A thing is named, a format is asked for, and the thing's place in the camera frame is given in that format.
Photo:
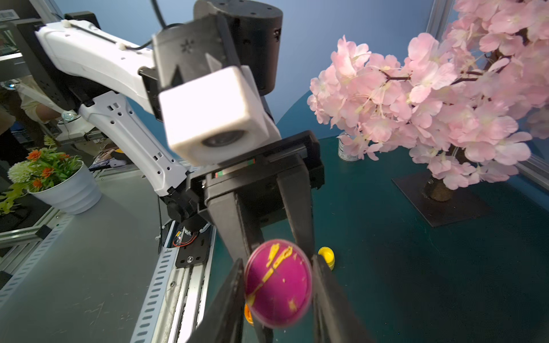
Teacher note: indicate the white potted flower plant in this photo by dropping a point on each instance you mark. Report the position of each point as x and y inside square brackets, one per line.
[54, 177]

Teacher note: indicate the aluminium front rail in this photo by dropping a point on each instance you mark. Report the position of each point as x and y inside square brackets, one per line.
[175, 300]

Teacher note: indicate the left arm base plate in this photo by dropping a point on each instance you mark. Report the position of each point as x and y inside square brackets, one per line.
[194, 250]

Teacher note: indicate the magenta paint jar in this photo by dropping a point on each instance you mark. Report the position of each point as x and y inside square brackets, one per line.
[278, 284]

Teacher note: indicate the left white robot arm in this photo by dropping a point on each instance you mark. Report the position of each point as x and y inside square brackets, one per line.
[116, 86]

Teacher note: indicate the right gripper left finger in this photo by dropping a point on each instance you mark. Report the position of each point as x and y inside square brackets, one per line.
[223, 322]

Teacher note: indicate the orange jar lid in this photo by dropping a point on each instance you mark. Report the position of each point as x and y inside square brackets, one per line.
[248, 315]

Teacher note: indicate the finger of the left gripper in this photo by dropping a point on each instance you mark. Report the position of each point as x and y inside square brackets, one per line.
[239, 228]
[295, 190]

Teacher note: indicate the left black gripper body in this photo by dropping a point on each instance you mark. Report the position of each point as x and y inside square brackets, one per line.
[254, 176]

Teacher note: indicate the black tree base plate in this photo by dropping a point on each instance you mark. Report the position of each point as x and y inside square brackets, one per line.
[436, 203]

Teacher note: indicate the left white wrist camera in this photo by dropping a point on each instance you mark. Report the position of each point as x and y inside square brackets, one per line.
[216, 117]

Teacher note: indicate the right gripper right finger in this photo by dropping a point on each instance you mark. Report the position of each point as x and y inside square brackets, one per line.
[334, 318]

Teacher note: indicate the aluminium frame back bar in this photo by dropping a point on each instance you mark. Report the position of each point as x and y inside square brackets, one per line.
[536, 170]

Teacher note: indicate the pink cherry blossom tree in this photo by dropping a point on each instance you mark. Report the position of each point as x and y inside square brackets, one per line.
[465, 106]

